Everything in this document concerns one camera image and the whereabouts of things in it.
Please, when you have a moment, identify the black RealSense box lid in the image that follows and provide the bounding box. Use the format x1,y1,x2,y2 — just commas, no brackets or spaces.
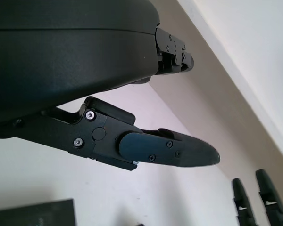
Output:
0,199,77,226

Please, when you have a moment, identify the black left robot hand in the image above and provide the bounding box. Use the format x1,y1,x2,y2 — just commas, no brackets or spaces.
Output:
0,0,221,172

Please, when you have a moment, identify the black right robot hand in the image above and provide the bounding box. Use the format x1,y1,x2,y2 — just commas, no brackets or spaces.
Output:
231,169,283,226

